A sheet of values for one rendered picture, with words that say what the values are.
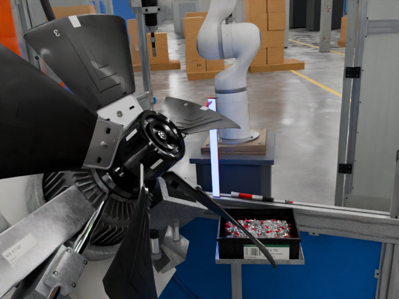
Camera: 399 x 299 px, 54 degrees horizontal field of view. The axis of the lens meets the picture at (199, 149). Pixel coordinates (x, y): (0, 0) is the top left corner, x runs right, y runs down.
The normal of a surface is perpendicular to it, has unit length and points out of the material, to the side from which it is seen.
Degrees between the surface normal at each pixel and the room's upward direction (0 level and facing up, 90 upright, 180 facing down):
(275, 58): 90
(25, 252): 50
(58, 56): 55
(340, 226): 90
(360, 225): 90
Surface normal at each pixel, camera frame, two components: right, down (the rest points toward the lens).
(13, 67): 0.68, -0.11
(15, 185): 0.68, -0.55
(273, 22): 0.07, 0.34
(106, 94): 0.07, -0.29
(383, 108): -0.34, 0.34
